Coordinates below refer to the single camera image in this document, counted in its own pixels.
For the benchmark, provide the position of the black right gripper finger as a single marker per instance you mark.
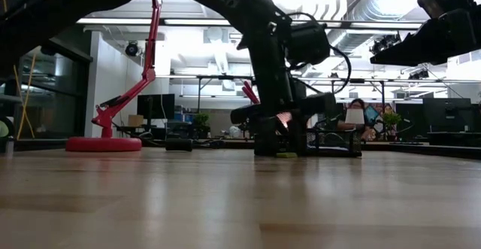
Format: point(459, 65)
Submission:
point(424, 49)

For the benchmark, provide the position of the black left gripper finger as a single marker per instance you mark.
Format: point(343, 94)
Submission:
point(297, 132)
point(267, 136)

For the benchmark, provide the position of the red desk lamp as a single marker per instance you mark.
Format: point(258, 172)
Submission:
point(103, 144)

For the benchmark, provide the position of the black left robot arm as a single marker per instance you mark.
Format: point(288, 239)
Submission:
point(75, 12)

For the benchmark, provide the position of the black computer monitor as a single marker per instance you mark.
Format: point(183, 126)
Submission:
point(447, 113)
point(156, 106)

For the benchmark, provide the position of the small yellow eraser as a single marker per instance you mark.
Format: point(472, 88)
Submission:
point(286, 155)

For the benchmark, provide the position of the black mesh desk organizer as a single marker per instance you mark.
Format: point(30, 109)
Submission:
point(355, 143)

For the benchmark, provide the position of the brown cardboard box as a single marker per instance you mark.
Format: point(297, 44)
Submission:
point(136, 121)

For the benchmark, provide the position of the black background gantry frame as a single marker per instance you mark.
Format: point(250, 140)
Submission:
point(225, 77)
point(360, 80)

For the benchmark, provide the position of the long overhead light bar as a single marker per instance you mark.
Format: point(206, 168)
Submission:
point(195, 22)

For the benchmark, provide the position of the colourful patterned wall hanging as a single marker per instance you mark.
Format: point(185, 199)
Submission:
point(374, 113)

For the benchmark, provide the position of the green potted plant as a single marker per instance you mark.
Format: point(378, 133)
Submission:
point(201, 123)
point(392, 123)

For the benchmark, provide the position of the black ceiling track light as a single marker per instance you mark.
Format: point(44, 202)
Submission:
point(132, 49)
point(419, 74)
point(381, 45)

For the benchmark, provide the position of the person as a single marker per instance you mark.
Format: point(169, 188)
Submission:
point(357, 104)

